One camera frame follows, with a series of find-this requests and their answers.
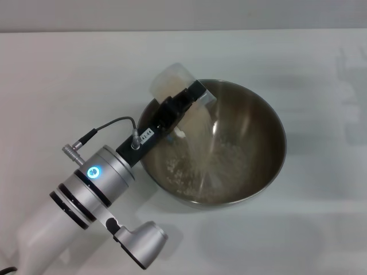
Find white rice grains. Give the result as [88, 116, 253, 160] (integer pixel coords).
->
[163, 105, 246, 199]

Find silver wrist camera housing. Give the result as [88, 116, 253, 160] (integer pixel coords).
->
[97, 206, 169, 270]

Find stainless steel bowl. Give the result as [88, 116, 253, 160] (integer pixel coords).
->
[136, 78, 288, 214]

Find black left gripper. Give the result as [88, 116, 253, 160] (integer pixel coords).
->
[115, 80, 208, 169]

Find grey cable with metal plug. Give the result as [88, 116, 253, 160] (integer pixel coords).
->
[61, 115, 144, 167]

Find translucent plastic cup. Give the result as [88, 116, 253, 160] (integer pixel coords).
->
[150, 62, 217, 139]

